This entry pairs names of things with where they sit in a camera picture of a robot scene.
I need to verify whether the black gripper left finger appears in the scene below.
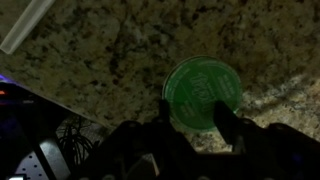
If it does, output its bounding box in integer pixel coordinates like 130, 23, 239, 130
159, 99, 170, 122

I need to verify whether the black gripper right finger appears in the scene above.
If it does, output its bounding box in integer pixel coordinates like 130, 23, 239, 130
213, 101, 239, 145

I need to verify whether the green round lid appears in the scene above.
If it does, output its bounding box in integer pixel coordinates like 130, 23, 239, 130
162, 56, 242, 132

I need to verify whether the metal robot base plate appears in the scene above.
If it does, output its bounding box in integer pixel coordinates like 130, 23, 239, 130
0, 135, 71, 180

